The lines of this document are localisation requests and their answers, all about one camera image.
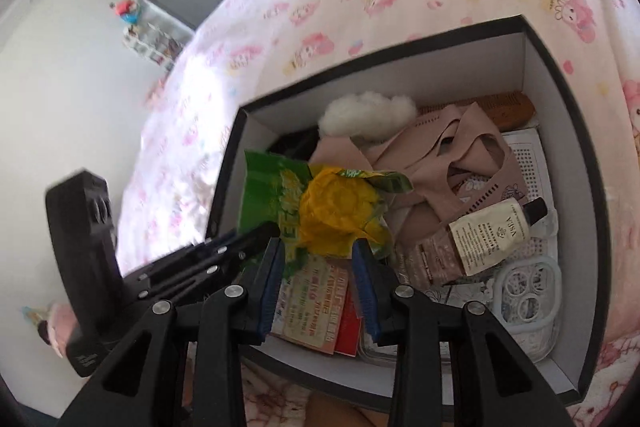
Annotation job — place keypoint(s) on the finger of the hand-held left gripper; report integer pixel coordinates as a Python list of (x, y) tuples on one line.
[(255, 237), (190, 254)]

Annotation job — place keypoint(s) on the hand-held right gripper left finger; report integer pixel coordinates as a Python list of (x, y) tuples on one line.
[(270, 292)]

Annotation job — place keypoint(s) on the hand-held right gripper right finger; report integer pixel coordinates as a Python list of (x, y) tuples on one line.
[(365, 292)]

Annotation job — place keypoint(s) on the pink card packet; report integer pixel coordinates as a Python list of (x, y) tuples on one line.
[(305, 307)]

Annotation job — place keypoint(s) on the green snack packet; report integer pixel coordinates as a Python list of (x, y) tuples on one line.
[(280, 197)]

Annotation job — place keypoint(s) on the small bottle with cream label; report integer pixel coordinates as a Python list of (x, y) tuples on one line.
[(490, 237)]

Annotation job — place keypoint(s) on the beige cloth garment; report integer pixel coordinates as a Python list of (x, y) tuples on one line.
[(425, 157)]

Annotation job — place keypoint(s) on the white lens protector frame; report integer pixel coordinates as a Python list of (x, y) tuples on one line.
[(541, 333)]

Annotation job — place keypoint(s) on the white smartwatch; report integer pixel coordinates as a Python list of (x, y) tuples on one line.
[(545, 239)]

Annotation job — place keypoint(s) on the black cardboard box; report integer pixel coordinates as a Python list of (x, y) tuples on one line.
[(555, 122)]

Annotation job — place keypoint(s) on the person's left forearm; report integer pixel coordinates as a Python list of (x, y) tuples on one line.
[(60, 327)]

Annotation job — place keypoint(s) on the person's bare leg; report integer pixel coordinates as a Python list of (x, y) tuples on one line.
[(340, 412)]

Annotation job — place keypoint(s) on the white fluffy puff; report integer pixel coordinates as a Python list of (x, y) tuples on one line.
[(370, 112)]

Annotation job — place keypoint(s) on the cartoon bead board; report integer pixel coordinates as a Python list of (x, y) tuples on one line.
[(525, 157)]

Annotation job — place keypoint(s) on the white shelf rack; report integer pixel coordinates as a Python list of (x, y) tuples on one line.
[(155, 44)]

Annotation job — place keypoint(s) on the wooden comb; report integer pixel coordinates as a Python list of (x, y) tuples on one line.
[(505, 107)]

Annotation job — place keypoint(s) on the red and blue plush toy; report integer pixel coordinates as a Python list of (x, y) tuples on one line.
[(126, 9)]

